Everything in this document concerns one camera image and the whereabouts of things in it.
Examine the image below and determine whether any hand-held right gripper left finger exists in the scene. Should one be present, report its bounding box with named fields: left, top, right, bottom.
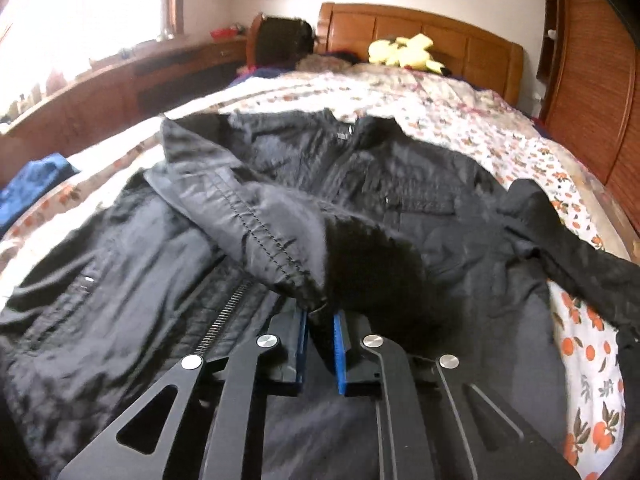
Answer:
left=57, top=309, right=307, bottom=480

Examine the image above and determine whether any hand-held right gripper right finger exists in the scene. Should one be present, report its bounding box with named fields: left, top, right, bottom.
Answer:
left=333, top=309, right=581, bottom=480

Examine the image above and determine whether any black jacket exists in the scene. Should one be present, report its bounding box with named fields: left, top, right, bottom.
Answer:
left=0, top=107, right=640, bottom=480

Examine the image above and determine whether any floral orange print bedsheet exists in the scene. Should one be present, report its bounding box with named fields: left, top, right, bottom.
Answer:
left=0, top=67, right=632, bottom=480

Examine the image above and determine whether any fur-trimmed garment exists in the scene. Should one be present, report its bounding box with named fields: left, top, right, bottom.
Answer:
left=295, top=55, right=362, bottom=74

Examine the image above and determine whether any yellow plush toy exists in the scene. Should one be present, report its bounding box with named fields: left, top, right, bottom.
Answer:
left=368, top=34, right=446, bottom=76

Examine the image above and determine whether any black bag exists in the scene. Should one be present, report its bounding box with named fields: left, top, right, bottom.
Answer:
left=249, top=13, right=317, bottom=69

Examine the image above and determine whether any blue cloth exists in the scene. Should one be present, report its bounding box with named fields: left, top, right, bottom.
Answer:
left=0, top=155, right=81, bottom=237

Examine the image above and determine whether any wooden window cabinet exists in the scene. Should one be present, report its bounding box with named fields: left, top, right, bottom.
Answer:
left=0, top=35, right=249, bottom=161

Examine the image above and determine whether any wooden bed headboard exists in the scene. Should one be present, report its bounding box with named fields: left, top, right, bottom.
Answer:
left=317, top=2, right=524, bottom=106

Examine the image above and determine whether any wooden wardrobe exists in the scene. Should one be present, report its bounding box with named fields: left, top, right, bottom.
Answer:
left=536, top=0, right=640, bottom=241

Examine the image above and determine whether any window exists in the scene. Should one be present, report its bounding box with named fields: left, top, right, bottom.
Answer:
left=0, top=0, right=177, bottom=92

